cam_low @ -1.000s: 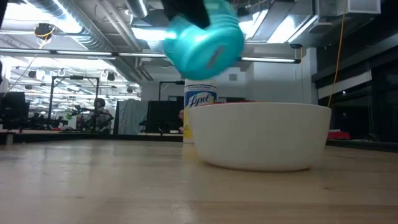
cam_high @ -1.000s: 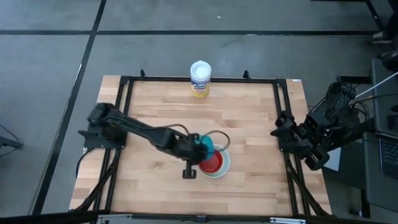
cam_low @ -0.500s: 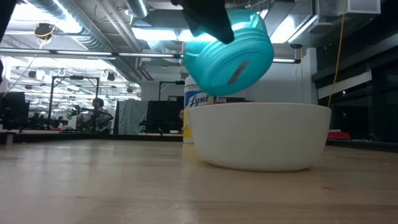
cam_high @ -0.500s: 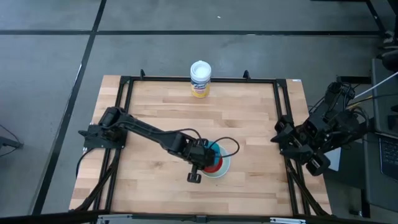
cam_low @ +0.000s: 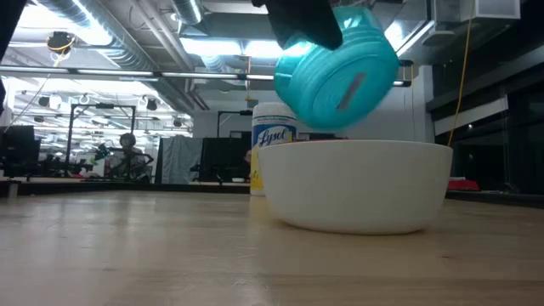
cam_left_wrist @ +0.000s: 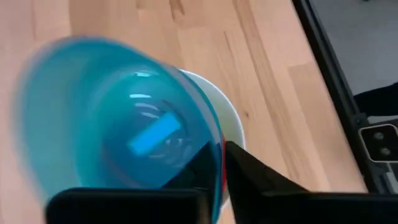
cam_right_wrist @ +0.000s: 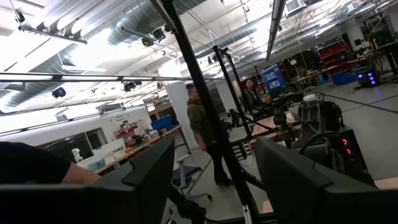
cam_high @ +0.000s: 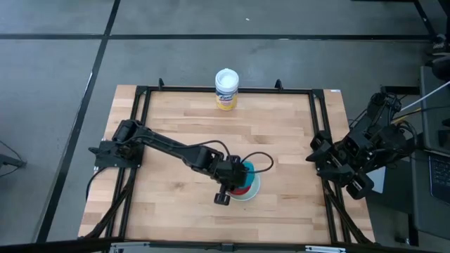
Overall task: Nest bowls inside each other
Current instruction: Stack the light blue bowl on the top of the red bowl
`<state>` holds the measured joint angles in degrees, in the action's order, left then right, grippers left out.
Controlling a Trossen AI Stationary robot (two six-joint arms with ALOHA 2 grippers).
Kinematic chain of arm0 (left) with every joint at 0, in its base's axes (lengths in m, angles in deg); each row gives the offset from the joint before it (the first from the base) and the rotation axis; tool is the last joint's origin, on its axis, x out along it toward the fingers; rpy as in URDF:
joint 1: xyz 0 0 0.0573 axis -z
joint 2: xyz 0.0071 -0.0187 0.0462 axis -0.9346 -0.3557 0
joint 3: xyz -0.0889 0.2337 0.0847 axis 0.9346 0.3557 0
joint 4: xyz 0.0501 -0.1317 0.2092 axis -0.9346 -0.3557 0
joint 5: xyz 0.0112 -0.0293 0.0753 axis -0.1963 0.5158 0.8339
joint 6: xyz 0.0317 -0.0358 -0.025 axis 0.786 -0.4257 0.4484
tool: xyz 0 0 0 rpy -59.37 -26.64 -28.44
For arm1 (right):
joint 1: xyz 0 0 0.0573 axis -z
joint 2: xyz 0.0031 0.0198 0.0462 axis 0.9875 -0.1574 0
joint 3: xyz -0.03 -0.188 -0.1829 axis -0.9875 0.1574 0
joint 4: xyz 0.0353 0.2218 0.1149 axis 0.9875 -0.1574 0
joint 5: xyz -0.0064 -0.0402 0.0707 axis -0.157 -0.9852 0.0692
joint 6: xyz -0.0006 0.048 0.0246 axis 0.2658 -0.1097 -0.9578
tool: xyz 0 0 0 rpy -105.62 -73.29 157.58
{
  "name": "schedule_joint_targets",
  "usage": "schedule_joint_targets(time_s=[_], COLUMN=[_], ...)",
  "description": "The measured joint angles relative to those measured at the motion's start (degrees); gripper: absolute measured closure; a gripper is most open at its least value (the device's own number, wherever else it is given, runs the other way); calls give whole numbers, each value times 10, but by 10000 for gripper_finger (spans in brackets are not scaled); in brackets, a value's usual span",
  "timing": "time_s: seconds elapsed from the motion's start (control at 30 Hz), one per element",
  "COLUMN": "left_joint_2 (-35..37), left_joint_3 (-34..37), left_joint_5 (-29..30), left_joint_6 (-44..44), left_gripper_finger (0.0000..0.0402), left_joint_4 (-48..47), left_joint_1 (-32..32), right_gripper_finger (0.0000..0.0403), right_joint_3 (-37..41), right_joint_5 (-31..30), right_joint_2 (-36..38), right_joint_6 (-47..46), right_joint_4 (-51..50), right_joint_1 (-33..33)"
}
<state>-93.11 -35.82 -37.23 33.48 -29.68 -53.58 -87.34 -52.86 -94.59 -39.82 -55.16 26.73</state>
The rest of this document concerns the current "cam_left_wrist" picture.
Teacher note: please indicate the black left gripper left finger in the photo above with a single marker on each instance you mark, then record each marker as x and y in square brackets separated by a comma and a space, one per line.
[196, 174]

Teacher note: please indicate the blue plastic bowl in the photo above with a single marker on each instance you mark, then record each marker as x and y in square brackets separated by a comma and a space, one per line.
[93, 109]

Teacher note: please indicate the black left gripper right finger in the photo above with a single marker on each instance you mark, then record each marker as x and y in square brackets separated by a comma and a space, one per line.
[264, 193]

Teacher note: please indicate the black camera box white rim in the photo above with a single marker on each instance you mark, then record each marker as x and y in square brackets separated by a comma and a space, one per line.
[381, 143]

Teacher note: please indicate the white bowl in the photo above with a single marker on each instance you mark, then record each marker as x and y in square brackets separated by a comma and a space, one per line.
[227, 115]

